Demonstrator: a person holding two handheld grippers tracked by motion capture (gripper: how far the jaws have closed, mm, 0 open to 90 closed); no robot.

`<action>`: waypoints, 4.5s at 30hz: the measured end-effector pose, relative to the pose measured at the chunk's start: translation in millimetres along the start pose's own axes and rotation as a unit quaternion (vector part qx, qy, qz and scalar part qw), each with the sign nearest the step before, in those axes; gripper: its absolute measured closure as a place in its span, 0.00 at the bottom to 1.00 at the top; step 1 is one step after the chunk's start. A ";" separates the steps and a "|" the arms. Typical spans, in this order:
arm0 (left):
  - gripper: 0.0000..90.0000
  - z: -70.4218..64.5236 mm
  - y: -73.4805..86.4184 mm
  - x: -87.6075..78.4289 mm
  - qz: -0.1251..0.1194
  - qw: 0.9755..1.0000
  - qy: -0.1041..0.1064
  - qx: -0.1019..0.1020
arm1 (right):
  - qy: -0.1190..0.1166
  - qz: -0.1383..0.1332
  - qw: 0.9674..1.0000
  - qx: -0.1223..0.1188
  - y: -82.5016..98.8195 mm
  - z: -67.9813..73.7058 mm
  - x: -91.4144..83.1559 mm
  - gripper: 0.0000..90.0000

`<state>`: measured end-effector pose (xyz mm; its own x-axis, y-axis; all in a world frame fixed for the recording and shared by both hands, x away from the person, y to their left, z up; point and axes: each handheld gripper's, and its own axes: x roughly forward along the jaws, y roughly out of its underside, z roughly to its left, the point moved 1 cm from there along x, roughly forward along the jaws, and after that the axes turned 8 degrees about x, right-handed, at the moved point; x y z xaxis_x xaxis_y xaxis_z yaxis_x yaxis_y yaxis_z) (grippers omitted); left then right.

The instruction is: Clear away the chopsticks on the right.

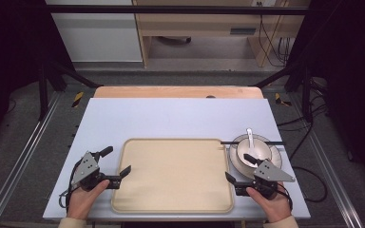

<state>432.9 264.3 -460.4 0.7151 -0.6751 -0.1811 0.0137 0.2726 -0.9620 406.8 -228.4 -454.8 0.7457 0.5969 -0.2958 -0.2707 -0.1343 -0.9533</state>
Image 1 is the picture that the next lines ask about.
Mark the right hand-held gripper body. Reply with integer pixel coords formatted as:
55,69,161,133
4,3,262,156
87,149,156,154
234,160,297,200

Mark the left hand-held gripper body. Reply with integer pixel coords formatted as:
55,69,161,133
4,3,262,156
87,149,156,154
70,151,122,192

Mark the grey bowl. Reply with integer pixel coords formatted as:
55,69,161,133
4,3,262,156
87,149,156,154
236,138,273,169

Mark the grey round plate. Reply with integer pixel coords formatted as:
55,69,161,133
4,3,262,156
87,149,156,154
228,133,283,181

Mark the white spoon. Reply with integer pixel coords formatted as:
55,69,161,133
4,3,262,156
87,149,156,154
245,127,257,152

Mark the black chopstick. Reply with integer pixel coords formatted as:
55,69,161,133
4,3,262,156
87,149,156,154
220,141,285,144

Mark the beige tray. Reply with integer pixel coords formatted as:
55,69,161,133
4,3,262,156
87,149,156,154
111,138,235,215

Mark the person's right hand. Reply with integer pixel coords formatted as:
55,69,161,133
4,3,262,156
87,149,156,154
246,185,293,223

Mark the person's left hand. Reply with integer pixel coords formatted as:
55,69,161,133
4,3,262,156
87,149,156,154
66,180,111,220

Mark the yellow black tape marker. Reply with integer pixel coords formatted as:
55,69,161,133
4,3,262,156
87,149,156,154
71,91,86,108
274,92,293,107

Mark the white table board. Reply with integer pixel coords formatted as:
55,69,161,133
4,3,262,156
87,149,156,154
42,97,312,222

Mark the wooden table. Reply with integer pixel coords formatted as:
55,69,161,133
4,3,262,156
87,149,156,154
93,85,264,100

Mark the white cabinet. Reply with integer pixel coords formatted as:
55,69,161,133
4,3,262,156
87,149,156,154
45,0,144,64

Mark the dark curtain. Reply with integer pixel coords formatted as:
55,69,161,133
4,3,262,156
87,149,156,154
286,0,365,193
0,0,75,155

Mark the light wooden desk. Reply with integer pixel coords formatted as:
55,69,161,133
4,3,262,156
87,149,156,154
132,0,312,68

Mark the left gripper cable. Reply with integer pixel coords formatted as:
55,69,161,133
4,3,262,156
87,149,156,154
58,159,84,210

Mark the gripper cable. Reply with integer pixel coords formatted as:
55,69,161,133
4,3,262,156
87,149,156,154
58,159,84,210
276,181,295,212

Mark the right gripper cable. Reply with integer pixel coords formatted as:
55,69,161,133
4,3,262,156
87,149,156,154
276,181,295,212

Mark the black floor cable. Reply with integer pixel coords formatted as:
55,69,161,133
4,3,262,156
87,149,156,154
277,94,330,204

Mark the aluminium floor rail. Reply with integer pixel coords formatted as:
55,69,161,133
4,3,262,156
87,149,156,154
288,94,365,228
0,91,62,228

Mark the black frame stand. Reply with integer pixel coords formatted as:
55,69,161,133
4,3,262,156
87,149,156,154
37,59,105,122
252,62,315,124

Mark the bundle of desk cables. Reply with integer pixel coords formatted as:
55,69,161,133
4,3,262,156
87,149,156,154
257,1,295,68

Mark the black horizontal frame bar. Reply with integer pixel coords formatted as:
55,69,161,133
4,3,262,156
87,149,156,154
44,4,312,15

